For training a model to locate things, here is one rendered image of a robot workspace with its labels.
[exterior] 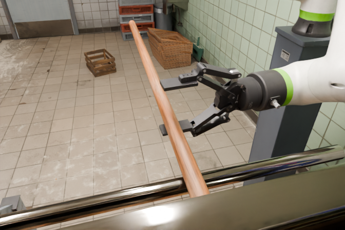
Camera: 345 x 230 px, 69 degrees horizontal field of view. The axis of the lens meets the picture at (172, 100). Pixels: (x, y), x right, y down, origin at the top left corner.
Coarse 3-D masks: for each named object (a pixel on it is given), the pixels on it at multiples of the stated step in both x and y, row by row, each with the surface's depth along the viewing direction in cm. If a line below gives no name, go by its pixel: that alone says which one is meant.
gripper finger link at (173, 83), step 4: (160, 80) 49; (164, 80) 49; (168, 80) 49; (172, 80) 49; (176, 80) 49; (164, 84) 48; (168, 84) 48; (172, 84) 48; (176, 84) 48; (180, 84) 48; (184, 84) 48; (188, 84) 48; (192, 84) 49; (196, 84) 49; (164, 88) 47; (168, 88) 47; (172, 88) 48; (176, 88) 48; (180, 88) 48
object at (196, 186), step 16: (144, 48) 87; (144, 64) 77; (160, 96) 60; (160, 112) 57; (176, 128) 49; (176, 144) 46; (192, 160) 42; (192, 176) 39; (192, 192) 37; (208, 192) 37
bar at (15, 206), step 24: (336, 144) 51; (240, 168) 45; (264, 168) 45; (288, 168) 46; (120, 192) 41; (144, 192) 41; (168, 192) 41; (0, 216) 37; (24, 216) 37; (48, 216) 37; (72, 216) 38
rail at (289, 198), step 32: (224, 192) 9; (256, 192) 9; (288, 192) 9; (320, 192) 9; (96, 224) 8; (128, 224) 8; (160, 224) 8; (192, 224) 8; (224, 224) 8; (256, 224) 8; (288, 224) 8; (320, 224) 8
